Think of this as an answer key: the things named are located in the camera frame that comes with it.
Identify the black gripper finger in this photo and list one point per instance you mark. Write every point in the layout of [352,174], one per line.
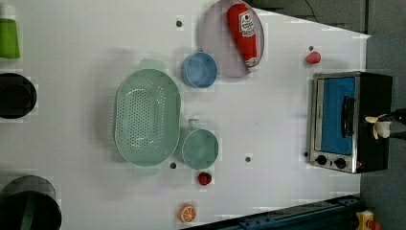
[399,135]
[399,115]

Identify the black toaster oven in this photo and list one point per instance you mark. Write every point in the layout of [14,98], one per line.
[341,138]

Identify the yellow red toy object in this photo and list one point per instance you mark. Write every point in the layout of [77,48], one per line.
[367,221]

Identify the red toy apple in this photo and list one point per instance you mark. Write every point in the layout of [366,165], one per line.
[313,58]

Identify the red ketchup bottle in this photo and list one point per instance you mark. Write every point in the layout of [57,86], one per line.
[242,28]

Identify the pink round plate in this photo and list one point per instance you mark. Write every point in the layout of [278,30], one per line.
[217,40]

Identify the red toy strawberry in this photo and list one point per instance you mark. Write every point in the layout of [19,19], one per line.
[204,178]

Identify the blue round bowl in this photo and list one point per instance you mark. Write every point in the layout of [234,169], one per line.
[199,70]

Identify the orange slice toy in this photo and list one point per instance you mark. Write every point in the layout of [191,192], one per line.
[187,213]

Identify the green perforated colander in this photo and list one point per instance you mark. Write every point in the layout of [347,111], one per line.
[147,117]

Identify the black round object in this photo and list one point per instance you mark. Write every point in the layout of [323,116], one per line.
[29,203]

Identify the black cylinder container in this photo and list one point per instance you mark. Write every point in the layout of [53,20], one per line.
[18,96]

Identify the green bottle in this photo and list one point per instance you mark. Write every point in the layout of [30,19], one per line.
[9,45]

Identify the blue metal frame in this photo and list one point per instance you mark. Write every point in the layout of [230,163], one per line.
[332,214]

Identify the green cup with handle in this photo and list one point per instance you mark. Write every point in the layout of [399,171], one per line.
[198,147]

